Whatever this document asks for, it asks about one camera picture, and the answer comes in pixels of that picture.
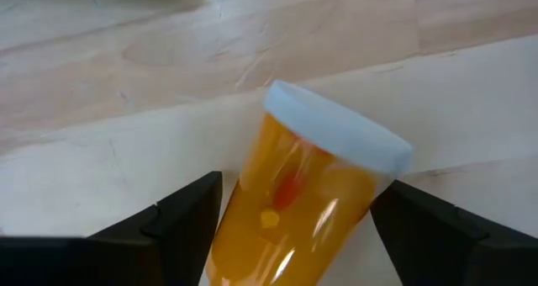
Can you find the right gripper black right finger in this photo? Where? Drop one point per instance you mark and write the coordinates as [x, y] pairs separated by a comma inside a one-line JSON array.
[[441, 244]]

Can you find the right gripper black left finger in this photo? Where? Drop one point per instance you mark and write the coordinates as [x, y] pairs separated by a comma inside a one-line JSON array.
[[176, 235]]

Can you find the orange pill bottle white cap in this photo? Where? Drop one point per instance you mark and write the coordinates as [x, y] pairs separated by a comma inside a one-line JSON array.
[[294, 218]]

